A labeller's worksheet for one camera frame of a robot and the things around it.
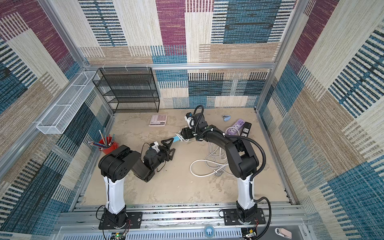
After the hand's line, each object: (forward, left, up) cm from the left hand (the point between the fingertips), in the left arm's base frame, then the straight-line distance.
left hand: (176, 143), depth 92 cm
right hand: (+8, -8, 0) cm, 11 cm away
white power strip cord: (-8, -25, -8) cm, 27 cm away
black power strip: (+14, -47, -5) cm, 49 cm away
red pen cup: (-1, +41, 0) cm, 41 cm away
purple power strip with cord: (+18, -41, -5) cm, 45 cm away
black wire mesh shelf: (+39, +35, +12) cm, 54 cm away
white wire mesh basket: (-3, +53, +26) cm, 59 cm away
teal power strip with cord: (+5, -1, -1) cm, 5 cm away
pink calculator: (+24, +15, -5) cm, 29 cm away
